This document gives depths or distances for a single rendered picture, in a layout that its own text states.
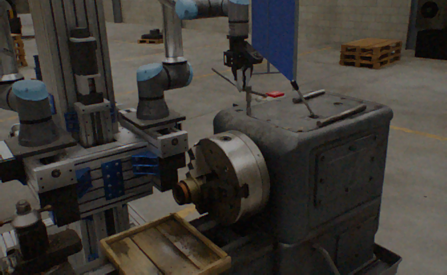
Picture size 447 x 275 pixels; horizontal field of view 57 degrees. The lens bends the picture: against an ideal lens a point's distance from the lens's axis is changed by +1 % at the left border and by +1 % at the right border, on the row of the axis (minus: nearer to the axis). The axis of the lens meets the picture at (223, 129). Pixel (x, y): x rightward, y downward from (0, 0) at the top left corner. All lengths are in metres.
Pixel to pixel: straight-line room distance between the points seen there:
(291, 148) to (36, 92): 0.96
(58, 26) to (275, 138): 1.01
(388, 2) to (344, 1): 1.25
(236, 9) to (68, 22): 0.74
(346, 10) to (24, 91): 11.38
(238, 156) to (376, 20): 10.96
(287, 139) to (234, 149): 0.18
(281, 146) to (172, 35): 0.80
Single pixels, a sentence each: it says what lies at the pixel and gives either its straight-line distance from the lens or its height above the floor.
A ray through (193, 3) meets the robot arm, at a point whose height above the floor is 1.66.
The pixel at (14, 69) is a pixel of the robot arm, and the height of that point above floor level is 1.43.
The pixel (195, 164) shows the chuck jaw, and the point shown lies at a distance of 1.41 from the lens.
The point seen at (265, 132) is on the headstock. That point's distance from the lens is 1.42.
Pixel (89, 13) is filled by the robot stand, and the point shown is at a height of 1.62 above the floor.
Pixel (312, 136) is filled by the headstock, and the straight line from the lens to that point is 1.39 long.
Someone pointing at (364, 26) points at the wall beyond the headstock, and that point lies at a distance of 12.32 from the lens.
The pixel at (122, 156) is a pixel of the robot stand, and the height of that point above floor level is 1.03.
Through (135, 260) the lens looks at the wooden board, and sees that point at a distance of 1.44.
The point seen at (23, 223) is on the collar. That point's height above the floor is 1.13.
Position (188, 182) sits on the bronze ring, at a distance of 1.36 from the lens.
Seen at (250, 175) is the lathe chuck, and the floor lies 1.14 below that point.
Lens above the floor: 1.73
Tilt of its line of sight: 20 degrees down
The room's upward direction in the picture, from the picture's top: 2 degrees counter-clockwise
